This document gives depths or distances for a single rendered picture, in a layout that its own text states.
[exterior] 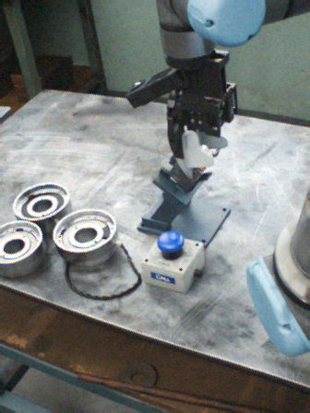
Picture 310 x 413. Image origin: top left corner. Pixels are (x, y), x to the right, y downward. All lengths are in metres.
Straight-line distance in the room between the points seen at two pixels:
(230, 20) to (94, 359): 0.73
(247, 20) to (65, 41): 2.39
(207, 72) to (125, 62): 2.07
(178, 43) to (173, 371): 0.61
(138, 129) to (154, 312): 0.51
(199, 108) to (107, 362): 0.55
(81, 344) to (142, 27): 1.82
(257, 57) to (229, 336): 1.84
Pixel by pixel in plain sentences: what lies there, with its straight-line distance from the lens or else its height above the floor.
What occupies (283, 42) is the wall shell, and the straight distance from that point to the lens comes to 2.49.
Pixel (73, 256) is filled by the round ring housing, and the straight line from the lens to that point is 0.95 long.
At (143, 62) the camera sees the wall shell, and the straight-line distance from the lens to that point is 2.82.
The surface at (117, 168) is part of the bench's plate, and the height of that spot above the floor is 0.80.
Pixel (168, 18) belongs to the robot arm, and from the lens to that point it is 0.78.
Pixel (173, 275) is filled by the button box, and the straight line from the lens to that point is 0.88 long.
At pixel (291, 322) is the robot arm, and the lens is 0.60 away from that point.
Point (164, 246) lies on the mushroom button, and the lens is 0.87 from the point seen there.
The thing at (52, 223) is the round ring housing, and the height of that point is 0.82.
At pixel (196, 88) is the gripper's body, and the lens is 0.84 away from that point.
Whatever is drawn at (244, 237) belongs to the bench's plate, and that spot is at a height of 0.80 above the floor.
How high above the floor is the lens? 1.46
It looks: 39 degrees down
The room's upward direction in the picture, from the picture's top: 10 degrees counter-clockwise
